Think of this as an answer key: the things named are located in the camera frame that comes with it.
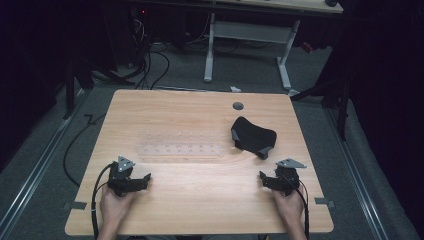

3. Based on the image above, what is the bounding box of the dark computer with red light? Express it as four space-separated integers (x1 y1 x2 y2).
128 4 153 69

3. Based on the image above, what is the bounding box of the black metal stand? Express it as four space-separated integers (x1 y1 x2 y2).
289 74 352 142
61 54 96 120

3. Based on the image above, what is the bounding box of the small red item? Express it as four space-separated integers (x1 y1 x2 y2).
300 41 315 55

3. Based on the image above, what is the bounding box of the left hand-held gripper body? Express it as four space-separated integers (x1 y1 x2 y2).
107 155 137 198

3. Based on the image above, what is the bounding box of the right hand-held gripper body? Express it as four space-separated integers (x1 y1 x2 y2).
273 157 308 197

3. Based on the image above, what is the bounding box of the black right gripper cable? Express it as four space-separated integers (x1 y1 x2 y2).
295 179 311 240

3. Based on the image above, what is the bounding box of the white-legged background desk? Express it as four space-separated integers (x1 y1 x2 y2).
203 0 345 92

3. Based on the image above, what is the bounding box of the clear plastic pegged strip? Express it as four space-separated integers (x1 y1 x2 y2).
135 130 225 158

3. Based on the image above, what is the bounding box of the metal floor rail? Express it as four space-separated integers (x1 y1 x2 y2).
0 88 92 236
323 105 390 240

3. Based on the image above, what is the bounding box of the black floor cable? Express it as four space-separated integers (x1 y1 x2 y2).
62 112 108 188

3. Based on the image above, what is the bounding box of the bundle of black floor cables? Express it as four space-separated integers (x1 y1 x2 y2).
128 19 172 91

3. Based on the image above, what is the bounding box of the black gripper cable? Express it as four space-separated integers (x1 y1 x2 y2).
295 179 311 240
90 162 116 240

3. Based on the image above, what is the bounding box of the grey tape piece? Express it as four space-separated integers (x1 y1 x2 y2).
62 200 88 212
314 196 336 209

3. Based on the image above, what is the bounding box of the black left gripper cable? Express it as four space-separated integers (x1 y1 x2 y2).
90 162 116 240

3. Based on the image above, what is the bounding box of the black cloth with grey ends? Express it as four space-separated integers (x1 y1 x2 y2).
230 115 278 161

